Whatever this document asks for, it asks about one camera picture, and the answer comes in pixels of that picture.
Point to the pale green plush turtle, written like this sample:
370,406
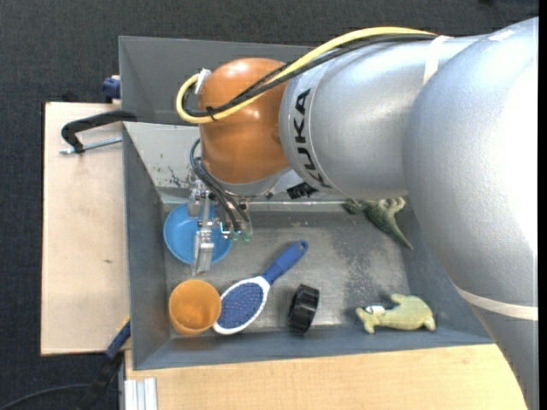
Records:
404,316

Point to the pale wood flat board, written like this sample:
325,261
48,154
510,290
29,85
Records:
83,229

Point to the dark green toy dinosaur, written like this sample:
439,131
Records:
384,218

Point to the blue bowl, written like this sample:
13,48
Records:
180,237

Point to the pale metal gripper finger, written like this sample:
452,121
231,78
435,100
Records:
207,254
197,259

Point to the grey metal bin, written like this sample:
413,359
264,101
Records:
350,267

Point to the orange cup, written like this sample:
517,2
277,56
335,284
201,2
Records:
193,306

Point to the blue and white hairbrush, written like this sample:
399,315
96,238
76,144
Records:
243,306

